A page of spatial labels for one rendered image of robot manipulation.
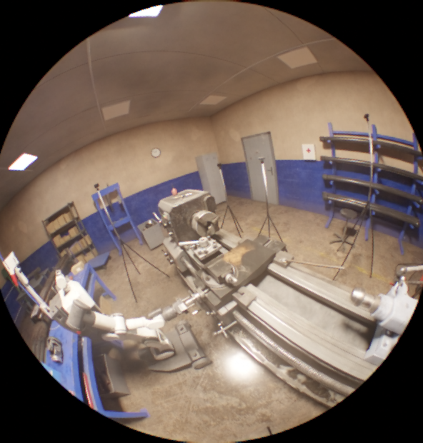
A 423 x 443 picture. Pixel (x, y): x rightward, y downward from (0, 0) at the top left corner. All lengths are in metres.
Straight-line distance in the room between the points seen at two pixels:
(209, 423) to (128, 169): 5.30
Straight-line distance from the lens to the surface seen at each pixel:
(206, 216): 1.30
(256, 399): 1.70
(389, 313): 0.83
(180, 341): 1.71
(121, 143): 4.76
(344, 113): 3.61
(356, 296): 0.77
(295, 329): 0.89
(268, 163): 4.23
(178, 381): 1.83
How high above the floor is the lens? 1.68
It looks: 25 degrees down
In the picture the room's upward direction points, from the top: 15 degrees counter-clockwise
